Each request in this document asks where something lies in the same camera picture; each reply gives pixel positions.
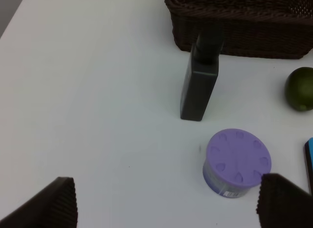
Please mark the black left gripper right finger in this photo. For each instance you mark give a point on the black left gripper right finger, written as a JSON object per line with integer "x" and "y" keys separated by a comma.
{"x": 282, "y": 204}

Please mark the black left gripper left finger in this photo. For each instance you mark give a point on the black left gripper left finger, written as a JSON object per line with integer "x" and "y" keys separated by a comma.
{"x": 55, "y": 206}

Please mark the purple lid round can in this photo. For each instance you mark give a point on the purple lid round can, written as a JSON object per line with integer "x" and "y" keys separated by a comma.
{"x": 235, "y": 162}

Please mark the blue whiteboard eraser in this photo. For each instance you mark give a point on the blue whiteboard eraser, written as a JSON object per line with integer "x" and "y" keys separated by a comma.
{"x": 308, "y": 153}

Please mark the green lime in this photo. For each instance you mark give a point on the green lime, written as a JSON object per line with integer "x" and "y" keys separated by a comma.
{"x": 299, "y": 89}

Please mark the dark green pump bottle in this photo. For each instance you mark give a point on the dark green pump bottle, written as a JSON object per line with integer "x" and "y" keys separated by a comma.
{"x": 202, "y": 73}

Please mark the dark brown wicker basket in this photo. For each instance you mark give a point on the dark brown wicker basket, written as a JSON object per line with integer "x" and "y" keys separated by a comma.
{"x": 275, "y": 29}

